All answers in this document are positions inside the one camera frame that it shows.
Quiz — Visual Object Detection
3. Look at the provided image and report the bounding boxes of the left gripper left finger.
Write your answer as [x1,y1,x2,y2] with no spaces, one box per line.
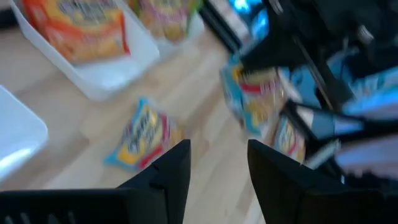
[0,139,191,224]

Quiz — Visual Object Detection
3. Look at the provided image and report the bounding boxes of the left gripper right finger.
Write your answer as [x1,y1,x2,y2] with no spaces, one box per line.
[248,139,398,224]

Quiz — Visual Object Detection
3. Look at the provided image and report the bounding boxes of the blue beef ramen pack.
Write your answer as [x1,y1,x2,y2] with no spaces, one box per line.
[272,114,308,164]
[103,96,185,172]
[220,57,289,138]

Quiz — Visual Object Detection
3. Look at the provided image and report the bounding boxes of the orange chicken ramen pack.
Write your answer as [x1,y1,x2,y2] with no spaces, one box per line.
[21,0,131,65]

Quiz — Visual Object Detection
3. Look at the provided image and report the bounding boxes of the white plastic bin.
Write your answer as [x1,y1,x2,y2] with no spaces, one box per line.
[8,0,161,102]
[0,84,50,184]
[124,0,206,62]

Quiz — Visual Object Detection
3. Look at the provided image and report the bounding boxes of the green lime shrimp ramen pack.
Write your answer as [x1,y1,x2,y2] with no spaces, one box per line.
[129,0,203,43]

